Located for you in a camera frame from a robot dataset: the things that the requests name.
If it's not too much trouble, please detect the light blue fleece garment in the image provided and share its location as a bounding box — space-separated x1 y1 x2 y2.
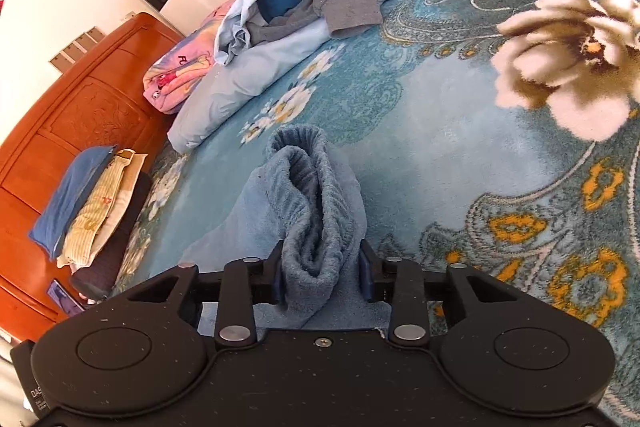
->
182 124 390 331

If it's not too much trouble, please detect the dark brown pillow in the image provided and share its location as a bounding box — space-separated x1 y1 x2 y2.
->
70 172 152 301

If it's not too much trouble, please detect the blue pillow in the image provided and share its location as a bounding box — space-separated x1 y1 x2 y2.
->
28 145 116 262

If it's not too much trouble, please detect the yellow striped pillow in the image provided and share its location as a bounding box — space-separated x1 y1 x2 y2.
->
56 150 134 268

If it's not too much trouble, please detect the cream pillow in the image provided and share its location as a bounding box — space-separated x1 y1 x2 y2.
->
90 153 146 259

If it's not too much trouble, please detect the teal floral bed blanket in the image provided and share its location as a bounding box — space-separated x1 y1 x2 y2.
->
116 0 639 426

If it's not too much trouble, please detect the light blue floral duvet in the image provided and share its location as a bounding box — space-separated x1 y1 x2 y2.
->
168 0 386 154

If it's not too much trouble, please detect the pink cartoon folded blanket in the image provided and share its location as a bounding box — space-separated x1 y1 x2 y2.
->
142 0 234 114

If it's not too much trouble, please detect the orange wooden headboard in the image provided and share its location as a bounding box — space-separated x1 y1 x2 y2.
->
0 13 182 341

